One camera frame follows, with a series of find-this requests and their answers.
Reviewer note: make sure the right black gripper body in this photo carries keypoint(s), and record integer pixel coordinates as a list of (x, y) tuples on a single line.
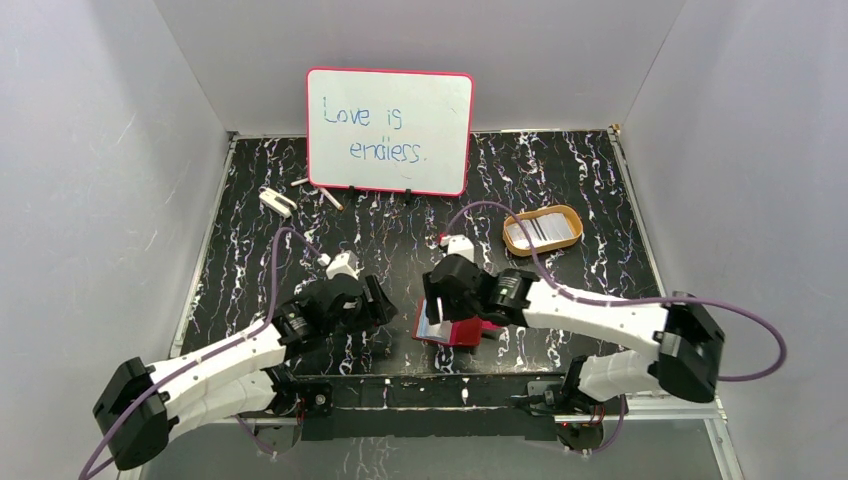
[(451, 309)]

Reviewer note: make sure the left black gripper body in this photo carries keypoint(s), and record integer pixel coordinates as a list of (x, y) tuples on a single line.
[(369, 301)]

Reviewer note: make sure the white credit card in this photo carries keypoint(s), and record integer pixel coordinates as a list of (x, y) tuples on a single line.
[(434, 311)]

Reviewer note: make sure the red leather card holder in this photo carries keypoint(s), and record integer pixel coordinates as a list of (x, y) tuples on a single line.
[(465, 334)]

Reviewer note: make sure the tan oval card tray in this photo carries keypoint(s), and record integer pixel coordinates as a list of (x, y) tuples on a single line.
[(568, 211)]

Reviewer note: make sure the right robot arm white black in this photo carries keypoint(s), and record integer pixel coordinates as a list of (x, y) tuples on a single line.
[(674, 345)]

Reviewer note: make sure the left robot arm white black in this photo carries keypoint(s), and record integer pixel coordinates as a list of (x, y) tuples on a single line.
[(145, 407)]

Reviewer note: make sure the cards in tray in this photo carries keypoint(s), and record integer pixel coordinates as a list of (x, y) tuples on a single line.
[(541, 231)]

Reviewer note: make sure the white marker pen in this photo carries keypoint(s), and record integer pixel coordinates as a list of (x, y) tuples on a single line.
[(331, 198)]

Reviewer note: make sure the white board eraser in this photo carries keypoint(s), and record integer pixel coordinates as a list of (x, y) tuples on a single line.
[(277, 202)]

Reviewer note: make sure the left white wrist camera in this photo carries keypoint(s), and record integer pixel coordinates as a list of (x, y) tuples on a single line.
[(344, 263)]

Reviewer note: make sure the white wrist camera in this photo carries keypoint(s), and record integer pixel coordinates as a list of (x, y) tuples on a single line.
[(458, 245), (344, 263)]

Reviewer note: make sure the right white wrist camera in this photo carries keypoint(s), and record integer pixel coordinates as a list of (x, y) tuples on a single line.
[(458, 245)]

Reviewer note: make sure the white board with red frame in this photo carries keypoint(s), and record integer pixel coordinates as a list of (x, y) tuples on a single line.
[(389, 130)]

